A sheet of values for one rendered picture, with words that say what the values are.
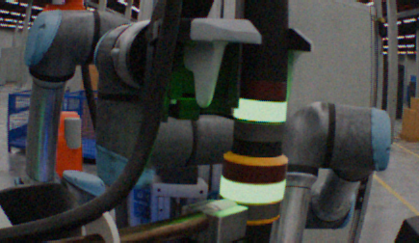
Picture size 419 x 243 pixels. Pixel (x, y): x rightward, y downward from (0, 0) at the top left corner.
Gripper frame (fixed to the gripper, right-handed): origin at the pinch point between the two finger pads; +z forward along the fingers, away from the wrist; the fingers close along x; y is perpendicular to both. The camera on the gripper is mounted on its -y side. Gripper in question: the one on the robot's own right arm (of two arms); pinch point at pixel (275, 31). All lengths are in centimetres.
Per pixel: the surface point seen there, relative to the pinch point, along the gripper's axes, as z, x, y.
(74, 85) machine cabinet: -1080, -193, 79
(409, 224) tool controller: -28, -63, 33
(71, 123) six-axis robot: -385, -60, 65
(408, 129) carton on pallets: -728, -1004, 130
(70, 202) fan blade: -12.5, 10.7, 14.8
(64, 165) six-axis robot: -388, -52, 103
